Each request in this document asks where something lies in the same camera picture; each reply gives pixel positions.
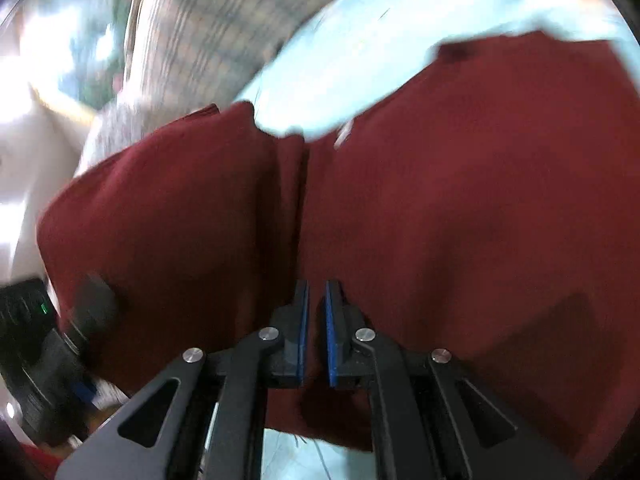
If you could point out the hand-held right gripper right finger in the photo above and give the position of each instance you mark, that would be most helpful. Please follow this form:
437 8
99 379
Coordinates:
331 340

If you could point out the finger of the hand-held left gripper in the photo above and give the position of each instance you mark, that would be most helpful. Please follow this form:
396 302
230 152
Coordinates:
95 310

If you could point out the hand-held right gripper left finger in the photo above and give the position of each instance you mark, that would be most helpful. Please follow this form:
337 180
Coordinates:
301 340

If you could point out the maroon hooded sweater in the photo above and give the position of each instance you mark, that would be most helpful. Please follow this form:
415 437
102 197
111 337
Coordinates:
450 210

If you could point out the plaid blanket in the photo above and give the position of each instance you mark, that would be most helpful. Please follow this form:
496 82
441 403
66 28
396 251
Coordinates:
215 25

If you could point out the light blue floral bedsheet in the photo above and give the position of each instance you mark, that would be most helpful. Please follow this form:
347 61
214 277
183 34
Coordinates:
400 35

